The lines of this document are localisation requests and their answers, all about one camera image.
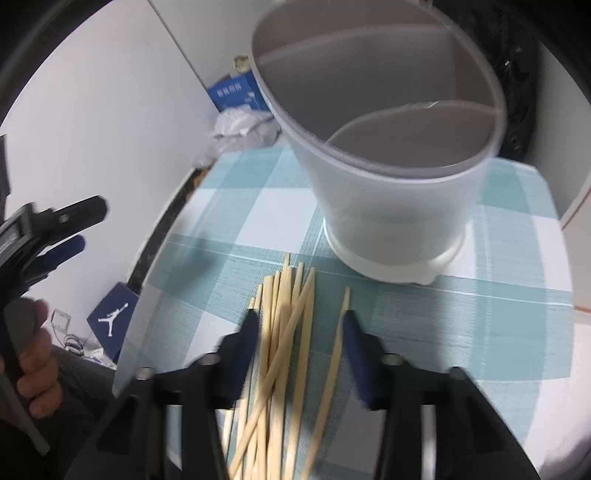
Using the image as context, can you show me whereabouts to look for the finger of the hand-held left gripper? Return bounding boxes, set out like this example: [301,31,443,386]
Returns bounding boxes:
[18,234,88,289]
[34,196,110,245]

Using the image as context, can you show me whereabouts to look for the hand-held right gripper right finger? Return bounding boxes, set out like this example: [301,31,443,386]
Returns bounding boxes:
[341,310,541,480]

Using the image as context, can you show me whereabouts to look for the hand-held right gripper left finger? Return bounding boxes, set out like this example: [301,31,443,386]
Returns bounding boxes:
[65,309,260,480]

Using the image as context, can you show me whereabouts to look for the bunch of wooden chopsticks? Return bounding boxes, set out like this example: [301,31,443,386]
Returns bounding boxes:
[222,253,317,480]

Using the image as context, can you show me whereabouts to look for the wooden chopstick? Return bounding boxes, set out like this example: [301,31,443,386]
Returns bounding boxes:
[305,287,351,480]

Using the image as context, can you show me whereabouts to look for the white divided utensil holder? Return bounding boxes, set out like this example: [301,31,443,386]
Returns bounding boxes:
[250,0,509,284]

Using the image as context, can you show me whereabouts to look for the person's left hand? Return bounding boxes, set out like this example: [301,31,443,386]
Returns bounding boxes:
[16,299,64,419]

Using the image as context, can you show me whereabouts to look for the blue shoe box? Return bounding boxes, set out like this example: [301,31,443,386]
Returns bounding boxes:
[87,281,140,365]

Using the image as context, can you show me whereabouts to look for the black skirting board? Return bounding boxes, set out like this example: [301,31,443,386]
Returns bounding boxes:
[126,166,208,296]

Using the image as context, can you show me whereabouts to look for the teal checked tablecloth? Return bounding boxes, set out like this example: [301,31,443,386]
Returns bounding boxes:
[113,143,575,480]

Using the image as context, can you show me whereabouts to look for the white plastic mailer bag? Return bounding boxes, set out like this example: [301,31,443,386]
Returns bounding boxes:
[212,107,275,139]

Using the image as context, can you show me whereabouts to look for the blue cardboard box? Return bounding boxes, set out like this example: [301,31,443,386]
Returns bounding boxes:
[206,69,269,114]

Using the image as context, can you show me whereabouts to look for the grey plastic mailer bag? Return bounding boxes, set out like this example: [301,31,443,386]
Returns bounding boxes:
[191,124,282,167]

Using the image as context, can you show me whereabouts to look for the white curved cabinet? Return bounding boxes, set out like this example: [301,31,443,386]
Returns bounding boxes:
[561,175,591,315]

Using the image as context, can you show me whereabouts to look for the black backpack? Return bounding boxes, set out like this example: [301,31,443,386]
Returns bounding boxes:
[429,0,539,162]

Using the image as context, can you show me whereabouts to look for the loose cables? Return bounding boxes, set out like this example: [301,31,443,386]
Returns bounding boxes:
[51,309,116,367]

